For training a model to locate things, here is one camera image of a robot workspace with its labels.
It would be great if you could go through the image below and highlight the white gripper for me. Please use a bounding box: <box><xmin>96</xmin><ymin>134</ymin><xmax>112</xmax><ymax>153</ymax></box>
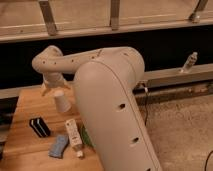
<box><xmin>41</xmin><ymin>73</ymin><xmax>71</xmax><ymax>96</ymax></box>

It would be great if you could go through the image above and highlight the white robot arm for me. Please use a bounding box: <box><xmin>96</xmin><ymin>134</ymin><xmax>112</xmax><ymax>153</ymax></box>
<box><xmin>32</xmin><ymin>46</ymin><xmax>162</xmax><ymax>171</ymax></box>

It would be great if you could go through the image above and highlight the black white striped eraser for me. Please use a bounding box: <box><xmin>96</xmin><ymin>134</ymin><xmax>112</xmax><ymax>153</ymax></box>
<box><xmin>29</xmin><ymin>117</ymin><xmax>51</xmax><ymax>138</ymax></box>

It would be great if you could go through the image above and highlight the white remote controller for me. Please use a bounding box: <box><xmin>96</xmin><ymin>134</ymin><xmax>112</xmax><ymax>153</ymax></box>
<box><xmin>65</xmin><ymin>119</ymin><xmax>84</xmax><ymax>158</ymax></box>

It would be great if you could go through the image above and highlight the green bowl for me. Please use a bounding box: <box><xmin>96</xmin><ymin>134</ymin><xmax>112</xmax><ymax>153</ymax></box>
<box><xmin>80</xmin><ymin>125</ymin><xmax>93</xmax><ymax>148</ymax></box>

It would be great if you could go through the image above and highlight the white bottle on ledge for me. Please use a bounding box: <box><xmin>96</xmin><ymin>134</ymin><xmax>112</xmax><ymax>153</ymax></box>
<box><xmin>181</xmin><ymin>52</ymin><xmax>198</xmax><ymax>73</ymax></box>

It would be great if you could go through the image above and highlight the left metal bracket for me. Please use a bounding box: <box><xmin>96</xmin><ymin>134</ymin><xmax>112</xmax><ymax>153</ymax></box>
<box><xmin>38</xmin><ymin>0</ymin><xmax>57</xmax><ymax>36</ymax></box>

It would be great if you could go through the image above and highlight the metal bracket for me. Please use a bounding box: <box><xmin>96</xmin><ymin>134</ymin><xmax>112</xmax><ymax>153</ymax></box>
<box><xmin>189</xmin><ymin>0</ymin><xmax>208</xmax><ymax>23</ymax></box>
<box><xmin>110</xmin><ymin>0</ymin><xmax>120</xmax><ymax>31</ymax></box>
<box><xmin>38</xmin><ymin>0</ymin><xmax>57</xmax><ymax>36</ymax></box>

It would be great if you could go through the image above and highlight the middle metal bracket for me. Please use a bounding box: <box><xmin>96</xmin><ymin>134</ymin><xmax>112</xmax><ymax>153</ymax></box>
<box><xmin>110</xmin><ymin>0</ymin><xmax>120</xmax><ymax>31</ymax></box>

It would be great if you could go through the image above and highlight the right metal bracket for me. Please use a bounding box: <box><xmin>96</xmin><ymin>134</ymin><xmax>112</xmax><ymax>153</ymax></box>
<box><xmin>189</xmin><ymin>0</ymin><xmax>208</xmax><ymax>23</ymax></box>

